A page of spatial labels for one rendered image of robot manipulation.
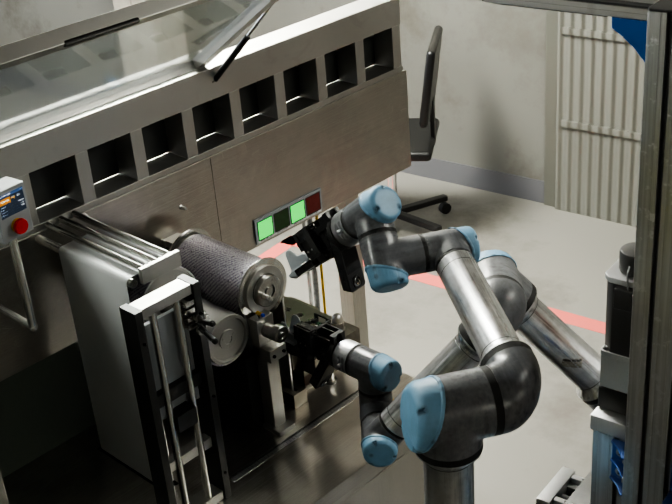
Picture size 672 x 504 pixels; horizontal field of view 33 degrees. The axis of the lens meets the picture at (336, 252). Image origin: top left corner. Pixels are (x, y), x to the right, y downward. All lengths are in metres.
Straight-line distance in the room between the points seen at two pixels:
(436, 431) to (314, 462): 0.82
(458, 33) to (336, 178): 2.63
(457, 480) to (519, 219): 3.76
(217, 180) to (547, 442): 1.78
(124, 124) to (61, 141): 0.17
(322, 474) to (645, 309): 0.96
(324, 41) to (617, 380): 1.34
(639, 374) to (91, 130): 1.30
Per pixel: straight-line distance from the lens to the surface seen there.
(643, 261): 1.85
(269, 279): 2.54
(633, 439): 2.04
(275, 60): 2.90
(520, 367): 1.88
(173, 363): 2.31
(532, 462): 4.02
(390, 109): 3.26
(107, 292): 2.38
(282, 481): 2.56
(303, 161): 3.04
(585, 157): 5.52
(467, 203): 5.77
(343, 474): 2.56
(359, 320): 3.67
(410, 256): 2.12
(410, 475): 2.79
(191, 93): 2.73
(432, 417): 1.81
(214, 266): 2.60
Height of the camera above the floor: 2.51
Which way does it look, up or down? 28 degrees down
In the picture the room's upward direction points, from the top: 5 degrees counter-clockwise
